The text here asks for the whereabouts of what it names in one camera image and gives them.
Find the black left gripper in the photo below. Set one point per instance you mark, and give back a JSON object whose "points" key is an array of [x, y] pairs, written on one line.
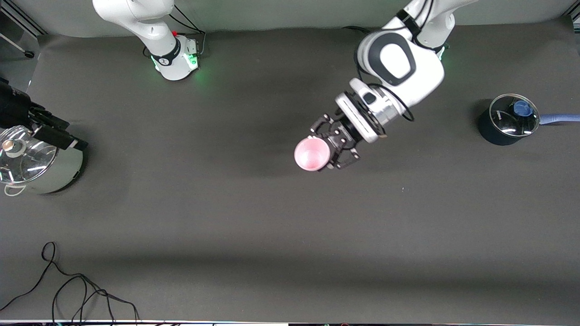
{"points": [[340, 134]]}

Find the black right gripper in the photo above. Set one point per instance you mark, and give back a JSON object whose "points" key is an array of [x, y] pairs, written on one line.
{"points": [[16, 113]]}

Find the pink plastic cup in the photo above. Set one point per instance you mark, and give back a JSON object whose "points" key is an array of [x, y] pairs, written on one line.
{"points": [[311, 155]]}

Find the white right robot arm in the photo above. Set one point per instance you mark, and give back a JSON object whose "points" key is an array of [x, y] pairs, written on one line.
{"points": [[158, 31]]}

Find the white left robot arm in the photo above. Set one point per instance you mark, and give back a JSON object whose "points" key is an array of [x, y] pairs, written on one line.
{"points": [[421, 77]]}

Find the glass lid with beige knob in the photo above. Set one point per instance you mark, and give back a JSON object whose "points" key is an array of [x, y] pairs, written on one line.
{"points": [[31, 160]]}

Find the pale green cooking pot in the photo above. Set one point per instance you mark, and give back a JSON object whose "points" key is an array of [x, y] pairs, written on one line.
{"points": [[59, 170]]}

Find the stand leg with black caster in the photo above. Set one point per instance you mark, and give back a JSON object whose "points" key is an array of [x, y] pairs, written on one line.
{"points": [[29, 54]]}

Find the dark grey table cloth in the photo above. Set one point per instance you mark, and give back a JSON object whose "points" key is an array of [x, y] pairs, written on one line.
{"points": [[290, 226]]}

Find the dark blue saucepan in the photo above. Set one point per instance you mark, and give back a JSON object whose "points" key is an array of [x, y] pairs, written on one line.
{"points": [[491, 133]]}

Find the glass lid with blue knob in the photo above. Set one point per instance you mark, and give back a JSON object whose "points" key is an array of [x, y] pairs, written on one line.
{"points": [[505, 117]]}

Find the dark metal frame rail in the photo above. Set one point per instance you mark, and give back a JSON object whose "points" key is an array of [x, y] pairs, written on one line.
{"points": [[31, 26]]}

